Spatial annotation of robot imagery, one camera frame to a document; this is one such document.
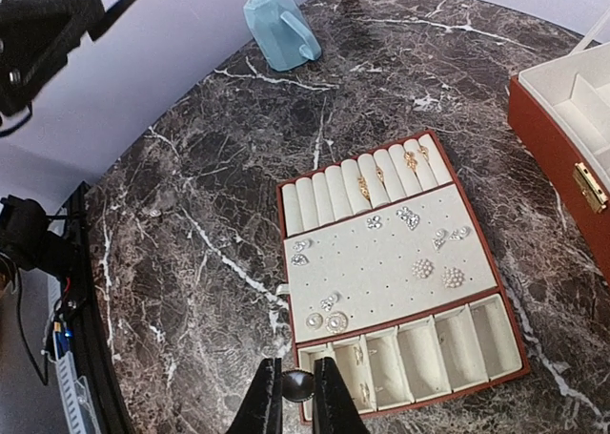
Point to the crystal cluster earring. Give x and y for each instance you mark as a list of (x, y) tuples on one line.
[(409, 217)]

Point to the pearl cluster earring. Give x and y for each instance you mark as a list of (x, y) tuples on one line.
[(452, 278), (422, 268)]

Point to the round crystal halo earring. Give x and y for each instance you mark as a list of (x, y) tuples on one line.
[(336, 323)]

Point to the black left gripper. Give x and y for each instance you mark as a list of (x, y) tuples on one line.
[(37, 37)]

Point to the white slotted cable duct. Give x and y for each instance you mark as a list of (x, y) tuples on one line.
[(74, 388)]

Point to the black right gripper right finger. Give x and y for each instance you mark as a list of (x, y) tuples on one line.
[(334, 411)]

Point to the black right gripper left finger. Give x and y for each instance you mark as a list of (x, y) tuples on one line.
[(261, 409)]

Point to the pearl cluster earring upper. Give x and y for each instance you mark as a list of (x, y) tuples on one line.
[(452, 278)]

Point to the red jewelry tray insert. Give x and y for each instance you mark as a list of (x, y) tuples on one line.
[(422, 343)]

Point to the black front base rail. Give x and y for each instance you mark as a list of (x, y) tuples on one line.
[(88, 341)]

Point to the gold oval earring left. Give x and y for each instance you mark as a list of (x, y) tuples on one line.
[(359, 356)]

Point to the pearl cluster earring lower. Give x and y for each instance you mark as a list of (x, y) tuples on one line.
[(422, 268)]

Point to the crystal leaf earring front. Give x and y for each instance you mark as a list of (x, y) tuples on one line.
[(299, 260)]

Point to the pearl drop earring pair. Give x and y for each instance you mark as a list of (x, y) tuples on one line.
[(443, 236)]

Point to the round pearl halo earring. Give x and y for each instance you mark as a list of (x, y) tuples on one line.
[(314, 321)]

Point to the red open jewelry box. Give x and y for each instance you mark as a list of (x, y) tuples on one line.
[(560, 111)]

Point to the light blue ceramic mug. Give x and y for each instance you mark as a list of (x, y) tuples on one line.
[(282, 33)]

